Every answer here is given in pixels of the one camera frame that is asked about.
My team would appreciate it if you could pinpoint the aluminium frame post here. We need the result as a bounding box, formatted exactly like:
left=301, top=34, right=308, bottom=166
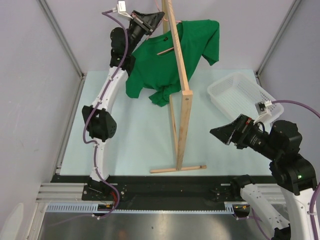
left=255, top=0, right=302, bottom=78
left=36, top=0, right=85, bottom=80

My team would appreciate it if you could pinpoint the right aluminium frame post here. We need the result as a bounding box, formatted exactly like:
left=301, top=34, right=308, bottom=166
left=255, top=0, right=302, bottom=78

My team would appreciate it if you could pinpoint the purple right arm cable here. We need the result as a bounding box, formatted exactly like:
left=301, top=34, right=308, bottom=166
left=249, top=99, right=320, bottom=240

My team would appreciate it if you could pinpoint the white plastic basket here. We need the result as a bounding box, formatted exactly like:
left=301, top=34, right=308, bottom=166
left=207, top=72, right=276, bottom=121

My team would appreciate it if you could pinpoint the green t shirt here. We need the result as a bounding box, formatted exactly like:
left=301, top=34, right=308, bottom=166
left=125, top=19, right=220, bottom=107

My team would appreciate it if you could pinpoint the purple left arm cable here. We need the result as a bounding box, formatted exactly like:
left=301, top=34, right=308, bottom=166
left=48, top=9, right=131, bottom=227

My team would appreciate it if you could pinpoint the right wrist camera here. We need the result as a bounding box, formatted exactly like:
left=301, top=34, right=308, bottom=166
left=254, top=100, right=272, bottom=124

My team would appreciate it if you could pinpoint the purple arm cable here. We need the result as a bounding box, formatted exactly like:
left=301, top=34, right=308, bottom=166
left=48, top=9, right=131, bottom=227
left=249, top=99, right=320, bottom=240

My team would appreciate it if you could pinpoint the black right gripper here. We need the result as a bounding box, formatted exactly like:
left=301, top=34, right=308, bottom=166
left=209, top=112, right=280, bottom=159

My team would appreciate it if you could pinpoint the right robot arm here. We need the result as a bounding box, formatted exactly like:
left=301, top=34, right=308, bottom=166
left=210, top=114, right=320, bottom=240

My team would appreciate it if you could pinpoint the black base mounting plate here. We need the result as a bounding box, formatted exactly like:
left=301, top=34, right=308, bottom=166
left=51, top=174, right=276, bottom=211

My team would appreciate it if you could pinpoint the white slotted cable duct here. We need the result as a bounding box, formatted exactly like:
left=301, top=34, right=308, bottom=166
left=46, top=202, right=250, bottom=215

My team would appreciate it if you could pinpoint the wooden clothes rack stand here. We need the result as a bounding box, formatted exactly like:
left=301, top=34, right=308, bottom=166
left=150, top=0, right=207, bottom=174

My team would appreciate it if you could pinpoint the pink wire hanger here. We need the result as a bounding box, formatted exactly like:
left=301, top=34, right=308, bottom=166
left=143, top=0, right=183, bottom=56

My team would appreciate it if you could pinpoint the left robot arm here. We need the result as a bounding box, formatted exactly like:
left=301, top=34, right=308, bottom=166
left=81, top=10, right=165, bottom=200

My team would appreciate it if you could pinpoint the left aluminium frame post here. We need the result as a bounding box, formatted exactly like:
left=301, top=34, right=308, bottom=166
left=36, top=0, right=85, bottom=80

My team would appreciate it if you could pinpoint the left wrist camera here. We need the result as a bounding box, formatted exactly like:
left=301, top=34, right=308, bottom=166
left=112, top=0, right=132, bottom=21

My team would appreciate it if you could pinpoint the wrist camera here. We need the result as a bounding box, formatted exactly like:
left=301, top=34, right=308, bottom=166
left=112, top=0, right=132, bottom=21
left=254, top=100, right=272, bottom=124

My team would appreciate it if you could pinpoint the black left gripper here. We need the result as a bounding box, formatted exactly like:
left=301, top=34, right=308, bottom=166
left=125, top=10, right=165, bottom=55

